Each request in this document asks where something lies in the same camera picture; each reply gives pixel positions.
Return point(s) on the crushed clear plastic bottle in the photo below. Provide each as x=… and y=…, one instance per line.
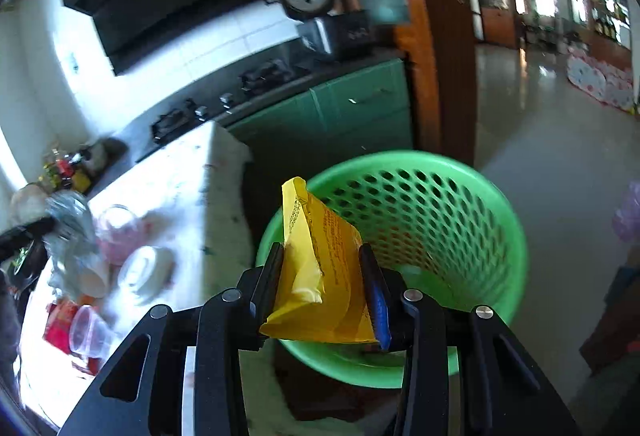
x=72, y=221

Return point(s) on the green plastic mesh basket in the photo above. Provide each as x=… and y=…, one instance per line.
x=450, y=226

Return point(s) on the group of condiment bottles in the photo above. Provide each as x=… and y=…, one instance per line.
x=65, y=170

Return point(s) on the pale plastic bag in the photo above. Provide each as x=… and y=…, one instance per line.
x=629, y=213

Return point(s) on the black gas stove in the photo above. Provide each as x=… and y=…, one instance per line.
x=250, y=81

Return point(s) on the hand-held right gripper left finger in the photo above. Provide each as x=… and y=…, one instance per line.
x=266, y=283

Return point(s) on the red snack packet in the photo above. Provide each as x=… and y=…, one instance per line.
x=57, y=321

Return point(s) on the black countertop appliance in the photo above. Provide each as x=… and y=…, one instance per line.
x=340, y=35

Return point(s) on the white paper cup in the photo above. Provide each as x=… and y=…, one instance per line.
x=92, y=278

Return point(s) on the wooden display cabinet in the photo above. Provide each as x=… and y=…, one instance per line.
x=607, y=0

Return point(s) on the white printed tablecloth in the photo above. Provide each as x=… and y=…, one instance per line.
x=200, y=196

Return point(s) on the wooden door frame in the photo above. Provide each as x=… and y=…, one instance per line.
x=445, y=40

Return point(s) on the pink clear plastic cup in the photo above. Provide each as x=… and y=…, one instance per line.
x=120, y=231

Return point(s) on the yellow snack packet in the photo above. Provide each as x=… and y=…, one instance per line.
x=320, y=266

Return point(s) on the white round cup lid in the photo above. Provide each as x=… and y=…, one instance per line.
x=145, y=273

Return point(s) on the pink dotted play fence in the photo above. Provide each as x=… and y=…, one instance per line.
x=600, y=78

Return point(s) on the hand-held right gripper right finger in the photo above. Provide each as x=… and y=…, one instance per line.
x=379, y=316

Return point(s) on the green kitchen cabinet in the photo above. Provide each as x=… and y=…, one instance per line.
x=350, y=115

